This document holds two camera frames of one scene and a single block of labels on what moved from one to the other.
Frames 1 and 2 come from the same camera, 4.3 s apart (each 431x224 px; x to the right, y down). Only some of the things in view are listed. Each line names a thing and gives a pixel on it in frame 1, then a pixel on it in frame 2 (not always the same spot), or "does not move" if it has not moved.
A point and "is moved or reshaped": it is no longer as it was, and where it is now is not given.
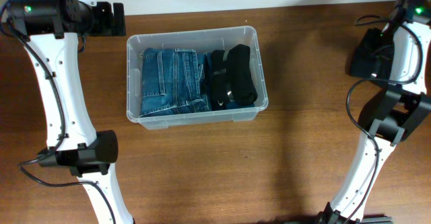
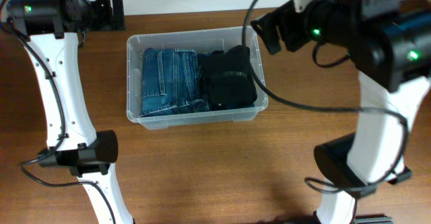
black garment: x=232 y=77 does not move
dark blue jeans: x=174 y=81 does not move
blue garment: x=231 y=105 -> x=203 y=90
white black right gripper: x=396 y=60 -> x=281 y=17
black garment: x=374 y=56 is moved or reshaped
